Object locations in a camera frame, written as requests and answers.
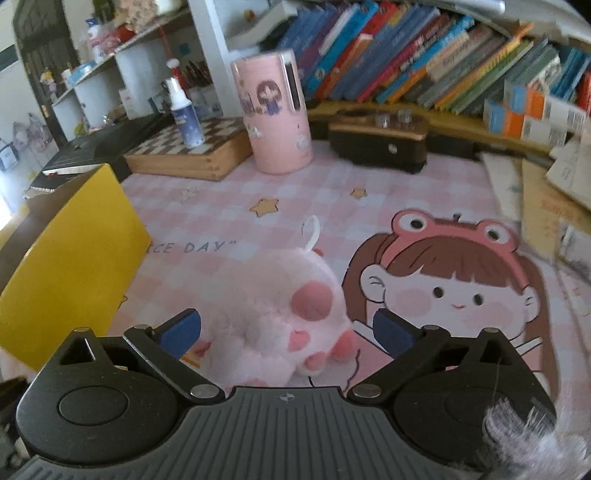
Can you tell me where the white spray bottle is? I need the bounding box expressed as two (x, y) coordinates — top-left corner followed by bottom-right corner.
(164, 76), (206, 149)

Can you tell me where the cardboard box with yellow flap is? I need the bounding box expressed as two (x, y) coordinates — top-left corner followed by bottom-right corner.
(0, 162), (153, 372)

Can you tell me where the pink cartoon desk mat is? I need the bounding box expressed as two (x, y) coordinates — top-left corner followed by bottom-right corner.
(104, 137), (564, 400)

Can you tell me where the row of colourful books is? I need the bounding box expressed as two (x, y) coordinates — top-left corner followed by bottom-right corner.
(277, 0), (591, 117)

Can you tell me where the wooden chessboard box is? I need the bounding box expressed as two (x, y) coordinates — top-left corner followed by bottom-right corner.
(124, 116), (254, 182)

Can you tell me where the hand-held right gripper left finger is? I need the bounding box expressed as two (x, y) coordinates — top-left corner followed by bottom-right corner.
(58, 308), (226, 406)

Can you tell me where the white shelf unit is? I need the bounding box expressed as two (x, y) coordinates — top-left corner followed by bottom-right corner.
(51, 0), (287, 132)

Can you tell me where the pink plush paw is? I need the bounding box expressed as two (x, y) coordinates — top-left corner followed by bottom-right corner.
(203, 215), (360, 387)

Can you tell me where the dark wooden box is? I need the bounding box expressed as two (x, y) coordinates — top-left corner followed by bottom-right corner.
(327, 108), (431, 175)

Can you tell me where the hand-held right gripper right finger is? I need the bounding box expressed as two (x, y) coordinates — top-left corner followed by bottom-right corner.
(346, 308), (535, 406)

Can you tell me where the pile of papers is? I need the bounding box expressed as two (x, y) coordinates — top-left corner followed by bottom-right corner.
(479, 137), (591, 261)

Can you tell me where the stack of orange blue boxes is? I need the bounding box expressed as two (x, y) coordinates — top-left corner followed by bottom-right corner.
(482, 85), (583, 147)

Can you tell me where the pink cylindrical pen holder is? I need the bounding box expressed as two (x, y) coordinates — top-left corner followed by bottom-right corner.
(231, 48), (315, 175)

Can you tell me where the black electronic keyboard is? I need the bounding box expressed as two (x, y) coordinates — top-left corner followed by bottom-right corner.
(25, 113), (174, 192)

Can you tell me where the white bottle with blue cap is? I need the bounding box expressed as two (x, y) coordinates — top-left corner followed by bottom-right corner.
(85, 18), (112, 63)

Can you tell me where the white pen holder with pens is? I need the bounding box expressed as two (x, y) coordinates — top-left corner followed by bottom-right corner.
(182, 62), (219, 117)

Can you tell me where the small doll figure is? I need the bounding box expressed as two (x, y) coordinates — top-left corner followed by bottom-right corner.
(39, 68), (60, 103)

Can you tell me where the white fuzzy tuft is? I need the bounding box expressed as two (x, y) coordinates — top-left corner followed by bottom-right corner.
(481, 401), (591, 480)

